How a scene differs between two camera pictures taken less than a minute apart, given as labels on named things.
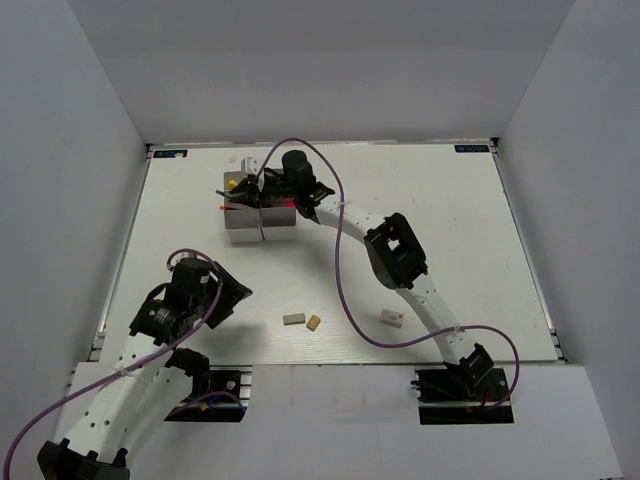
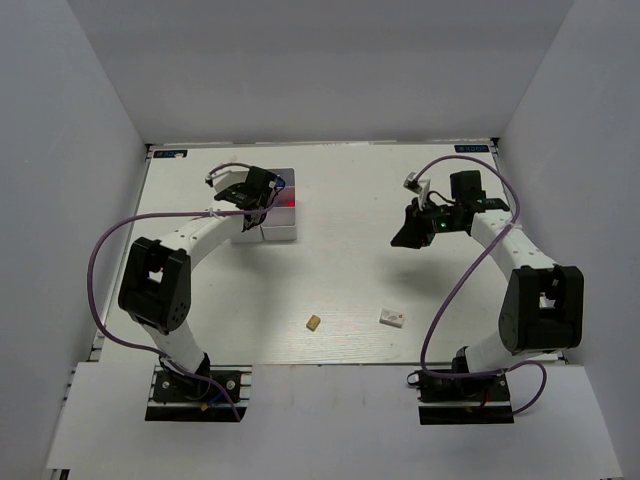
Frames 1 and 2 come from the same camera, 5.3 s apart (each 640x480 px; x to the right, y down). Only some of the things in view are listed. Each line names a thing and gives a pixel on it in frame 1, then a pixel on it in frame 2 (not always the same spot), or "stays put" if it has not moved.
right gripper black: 252,197 -> 415,233
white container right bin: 279,219 stays put
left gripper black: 231,292 -> 235,187
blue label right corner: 471,148 stays put
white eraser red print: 392,318 stays put
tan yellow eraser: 313,323 stays put
